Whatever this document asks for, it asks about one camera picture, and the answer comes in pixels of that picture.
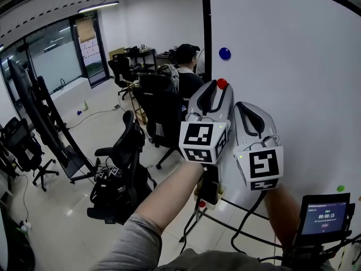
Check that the green round magnet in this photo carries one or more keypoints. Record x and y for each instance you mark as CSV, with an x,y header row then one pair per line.
x,y
341,188

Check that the white power strip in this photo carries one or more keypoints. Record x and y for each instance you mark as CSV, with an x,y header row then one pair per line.
x,y
26,224

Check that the brown and white door poster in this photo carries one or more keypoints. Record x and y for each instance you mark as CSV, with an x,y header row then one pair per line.
x,y
88,42

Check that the pale green bottle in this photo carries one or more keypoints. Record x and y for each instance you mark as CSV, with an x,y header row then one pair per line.
x,y
86,105

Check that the black screen device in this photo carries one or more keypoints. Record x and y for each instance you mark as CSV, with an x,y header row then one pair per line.
x,y
324,216

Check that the long ceiling light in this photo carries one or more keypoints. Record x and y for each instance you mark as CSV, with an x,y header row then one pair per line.
x,y
98,6

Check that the black device mount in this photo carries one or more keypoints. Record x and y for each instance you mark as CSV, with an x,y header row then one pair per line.
x,y
310,253

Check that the black mesh office chair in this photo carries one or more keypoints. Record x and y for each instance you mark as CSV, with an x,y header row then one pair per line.
x,y
129,157

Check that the person's right forearm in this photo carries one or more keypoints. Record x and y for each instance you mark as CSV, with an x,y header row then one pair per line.
x,y
282,216

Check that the white low cabinet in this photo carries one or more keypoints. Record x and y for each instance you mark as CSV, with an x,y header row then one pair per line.
x,y
72,93

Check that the blue round magnet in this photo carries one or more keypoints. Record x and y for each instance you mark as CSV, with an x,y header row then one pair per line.
x,y
224,53

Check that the pile of idle grippers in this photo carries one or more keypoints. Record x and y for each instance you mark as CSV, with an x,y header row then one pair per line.
x,y
108,174

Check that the black display on rolling stand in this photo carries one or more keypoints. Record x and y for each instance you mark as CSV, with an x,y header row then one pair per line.
x,y
42,114

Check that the white storage box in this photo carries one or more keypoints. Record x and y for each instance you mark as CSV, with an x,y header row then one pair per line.
x,y
221,192

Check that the brass frame cart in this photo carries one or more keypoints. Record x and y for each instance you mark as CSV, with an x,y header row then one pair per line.
x,y
138,109

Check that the black phone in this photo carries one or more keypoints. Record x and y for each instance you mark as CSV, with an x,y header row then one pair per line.
x,y
211,188

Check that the person's left forearm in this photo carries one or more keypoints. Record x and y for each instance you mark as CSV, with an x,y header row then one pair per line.
x,y
169,196

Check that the grey white backpack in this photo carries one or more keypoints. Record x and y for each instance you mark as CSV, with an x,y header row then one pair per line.
x,y
170,72

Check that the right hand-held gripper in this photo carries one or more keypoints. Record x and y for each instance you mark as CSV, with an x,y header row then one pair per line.
x,y
262,165

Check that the cardboard box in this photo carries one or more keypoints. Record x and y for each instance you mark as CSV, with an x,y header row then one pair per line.
x,y
116,52

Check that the person's grey shirt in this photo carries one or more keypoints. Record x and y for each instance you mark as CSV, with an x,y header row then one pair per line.
x,y
135,244

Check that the black shelf cart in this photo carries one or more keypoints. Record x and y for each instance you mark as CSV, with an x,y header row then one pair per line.
x,y
144,56

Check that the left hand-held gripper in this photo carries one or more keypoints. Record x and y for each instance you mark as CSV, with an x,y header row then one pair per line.
x,y
200,140

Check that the whiteboard on black stand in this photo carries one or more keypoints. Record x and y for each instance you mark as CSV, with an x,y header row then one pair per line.
x,y
282,66

